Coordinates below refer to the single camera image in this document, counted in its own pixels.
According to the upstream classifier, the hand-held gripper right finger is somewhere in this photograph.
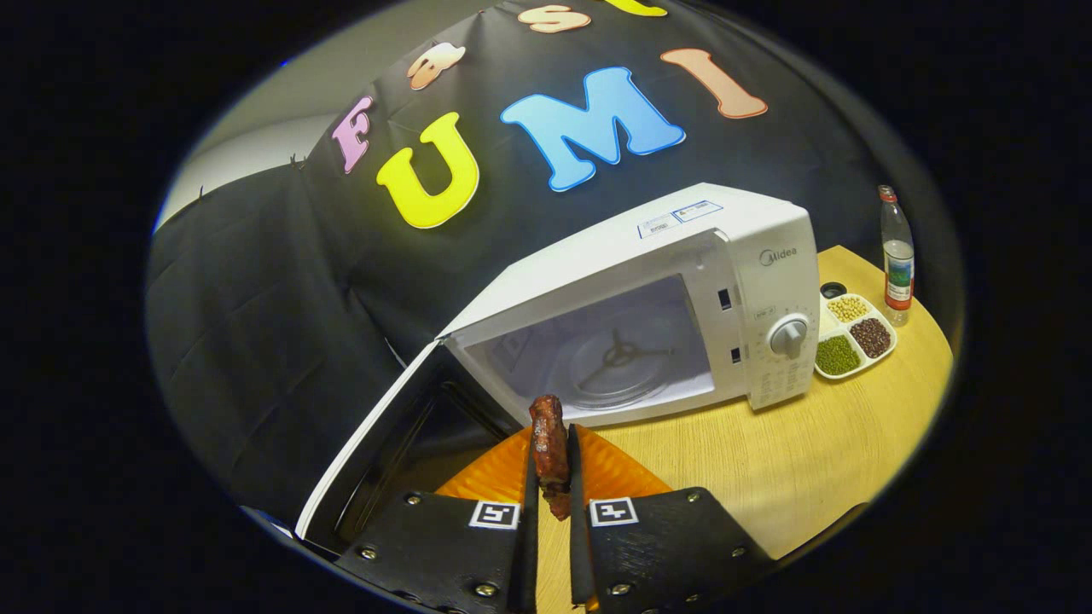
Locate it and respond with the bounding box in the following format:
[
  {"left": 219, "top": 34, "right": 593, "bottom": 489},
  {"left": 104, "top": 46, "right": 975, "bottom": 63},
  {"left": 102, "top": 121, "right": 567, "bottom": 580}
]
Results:
[{"left": 567, "top": 424, "right": 779, "bottom": 614}]

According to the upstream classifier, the white divided bean tray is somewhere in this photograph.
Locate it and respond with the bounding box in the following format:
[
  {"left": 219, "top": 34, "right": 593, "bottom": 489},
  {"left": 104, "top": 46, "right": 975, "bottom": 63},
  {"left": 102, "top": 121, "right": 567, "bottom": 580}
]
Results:
[{"left": 813, "top": 293, "right": 898, "bottom": 380}]

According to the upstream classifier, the white toaster oven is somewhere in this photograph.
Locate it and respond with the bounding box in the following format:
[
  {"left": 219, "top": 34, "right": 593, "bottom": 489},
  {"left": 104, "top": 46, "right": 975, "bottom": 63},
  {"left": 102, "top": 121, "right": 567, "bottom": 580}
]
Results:
[{"left": 294, "top": 182, "right": 822, "bottom": 559}]

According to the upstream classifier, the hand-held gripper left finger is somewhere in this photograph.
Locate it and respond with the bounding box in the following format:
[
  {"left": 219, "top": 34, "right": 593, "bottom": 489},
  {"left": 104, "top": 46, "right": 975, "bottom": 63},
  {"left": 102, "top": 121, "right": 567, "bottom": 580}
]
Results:
[{"left": 333, "top": 424, "right": 540, "bottom": 614}]

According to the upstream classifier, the red-brown meat piece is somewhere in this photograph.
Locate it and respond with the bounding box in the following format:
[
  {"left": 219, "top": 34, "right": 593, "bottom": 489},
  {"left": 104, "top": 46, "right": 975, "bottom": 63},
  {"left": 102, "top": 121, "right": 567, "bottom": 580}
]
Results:
[{"left": 528, "top": 394, "right": 572, "bottom": 522}]

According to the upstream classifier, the clear water bottle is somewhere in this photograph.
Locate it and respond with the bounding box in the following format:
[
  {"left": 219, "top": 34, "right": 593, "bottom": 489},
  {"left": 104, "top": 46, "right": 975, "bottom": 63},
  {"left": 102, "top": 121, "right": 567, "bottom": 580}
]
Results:
[{"left": 879, "top": 185, "right": 915, "bottom": 327}]

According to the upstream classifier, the black backdrop cloth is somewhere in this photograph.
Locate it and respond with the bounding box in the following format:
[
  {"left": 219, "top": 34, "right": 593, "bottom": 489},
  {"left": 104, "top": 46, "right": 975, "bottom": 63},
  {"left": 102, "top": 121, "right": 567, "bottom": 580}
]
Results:
[{"left": 143, "top": 0, "right": 965, "bottom": 530}]

